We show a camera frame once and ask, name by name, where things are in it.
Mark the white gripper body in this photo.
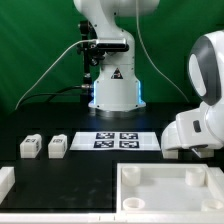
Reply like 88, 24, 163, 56
200, 103, 224, 146

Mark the white square table top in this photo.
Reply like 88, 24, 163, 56
116, 163, 224, 213

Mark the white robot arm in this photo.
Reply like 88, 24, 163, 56
73, 0, 224, 150

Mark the white sheet with tags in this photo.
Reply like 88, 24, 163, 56
70, 131, 160, 151

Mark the white left obstacle block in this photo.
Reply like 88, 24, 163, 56
0, 167, 15, 204

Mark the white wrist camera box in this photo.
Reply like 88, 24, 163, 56
161, 109, 224, 151

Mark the white front table rail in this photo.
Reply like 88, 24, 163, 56
0, 213, 224, 224

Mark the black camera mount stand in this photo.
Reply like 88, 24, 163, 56
77, 20, 105, 84

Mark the grey cable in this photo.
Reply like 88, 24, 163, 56
14, 39, 98, 111

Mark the black cable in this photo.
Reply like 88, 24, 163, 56
16, 85, 94, 109

